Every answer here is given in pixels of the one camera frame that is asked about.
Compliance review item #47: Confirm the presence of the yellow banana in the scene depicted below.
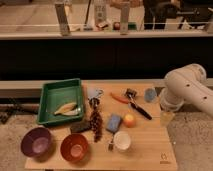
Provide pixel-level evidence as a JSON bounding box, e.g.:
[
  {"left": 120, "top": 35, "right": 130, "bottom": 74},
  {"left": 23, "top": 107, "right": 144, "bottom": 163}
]
[{"left": 54, "top": 102, "right": 77, "bottom": 115}]

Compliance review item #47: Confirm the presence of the translucent yellow cup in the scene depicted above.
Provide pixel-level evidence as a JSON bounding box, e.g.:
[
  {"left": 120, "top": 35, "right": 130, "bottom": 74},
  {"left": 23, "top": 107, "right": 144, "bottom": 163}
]
[{"left": 160, "top": 111, "right": 175, "bottom": 127}]

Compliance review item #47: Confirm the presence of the wooden board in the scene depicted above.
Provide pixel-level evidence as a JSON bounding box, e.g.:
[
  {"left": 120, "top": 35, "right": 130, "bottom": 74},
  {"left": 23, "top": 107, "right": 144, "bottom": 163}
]
[{"left": 25, "top": 81, "right": 177, "bottom": 171}]

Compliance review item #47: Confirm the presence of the orange apple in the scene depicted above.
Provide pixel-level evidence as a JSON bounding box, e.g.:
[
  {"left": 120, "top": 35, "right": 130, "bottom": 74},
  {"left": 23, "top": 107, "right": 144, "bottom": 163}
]
[{"left": 123, "top": 114, "right": 136, "bottom": 128}]

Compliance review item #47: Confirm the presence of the blue sponge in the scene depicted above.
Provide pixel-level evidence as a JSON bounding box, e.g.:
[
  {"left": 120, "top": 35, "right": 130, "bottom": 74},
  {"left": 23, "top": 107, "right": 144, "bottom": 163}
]
[{"left": 106, "top": 114, "right": 122, "bottom": 133}]

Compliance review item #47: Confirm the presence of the white cup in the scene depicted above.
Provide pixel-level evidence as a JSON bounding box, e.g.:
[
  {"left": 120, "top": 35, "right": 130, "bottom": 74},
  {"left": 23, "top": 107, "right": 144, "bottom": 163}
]
[{"left": 113, "top": 131, "right": 131, "bottom": 151}]

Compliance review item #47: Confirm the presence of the dark rectangular eraser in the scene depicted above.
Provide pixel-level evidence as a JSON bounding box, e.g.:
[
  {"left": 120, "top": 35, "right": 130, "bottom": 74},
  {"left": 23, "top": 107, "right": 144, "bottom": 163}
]
[{"left": 70, "top": 121, "right": 91, "bottom": 133}]

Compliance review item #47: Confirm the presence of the green plastic tray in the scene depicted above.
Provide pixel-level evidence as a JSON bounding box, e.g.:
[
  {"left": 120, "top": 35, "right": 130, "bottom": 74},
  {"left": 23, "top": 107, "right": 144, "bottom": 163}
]
[{"left": 37, "top": 78, "right": 85, "bottom": 127}]

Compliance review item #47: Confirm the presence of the orange bowl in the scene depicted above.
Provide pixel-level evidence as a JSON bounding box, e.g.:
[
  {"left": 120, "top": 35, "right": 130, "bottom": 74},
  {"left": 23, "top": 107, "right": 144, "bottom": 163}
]
[{"left": 60, "top": 133, "right": 89, "bottom": 163}]

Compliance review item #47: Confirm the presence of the black handled brush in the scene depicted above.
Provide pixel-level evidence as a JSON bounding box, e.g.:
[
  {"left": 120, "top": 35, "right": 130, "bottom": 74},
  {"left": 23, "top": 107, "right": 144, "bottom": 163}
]
[{"left": 125, "top": 88, "right": 152, "bottom": 120}]

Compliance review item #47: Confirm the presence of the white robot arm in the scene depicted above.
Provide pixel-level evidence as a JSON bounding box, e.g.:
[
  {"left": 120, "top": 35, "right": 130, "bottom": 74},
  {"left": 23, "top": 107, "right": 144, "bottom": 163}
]
[{"left": 159, "top": 64, "right": 213, "bottom": 117}]

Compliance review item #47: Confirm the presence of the orange carrot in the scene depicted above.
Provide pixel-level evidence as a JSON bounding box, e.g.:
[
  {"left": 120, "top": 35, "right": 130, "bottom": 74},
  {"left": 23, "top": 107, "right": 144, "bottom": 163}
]
[{"left": 110, "top": 93, "right": 129, "bottom": 104}]

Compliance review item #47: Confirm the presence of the dark grape bunch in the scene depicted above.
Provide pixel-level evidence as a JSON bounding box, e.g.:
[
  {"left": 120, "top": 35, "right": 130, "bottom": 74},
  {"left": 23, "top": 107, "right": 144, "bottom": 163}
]
[{"left": 90, "top": 110, "right": 103, "bottom": 142}]

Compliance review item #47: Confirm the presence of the purple bowl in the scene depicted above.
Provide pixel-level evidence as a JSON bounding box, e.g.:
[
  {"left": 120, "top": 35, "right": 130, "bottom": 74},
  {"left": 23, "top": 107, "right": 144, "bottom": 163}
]
[{"left": 20, "top": 127, "right": 52, "bottom": 158}]

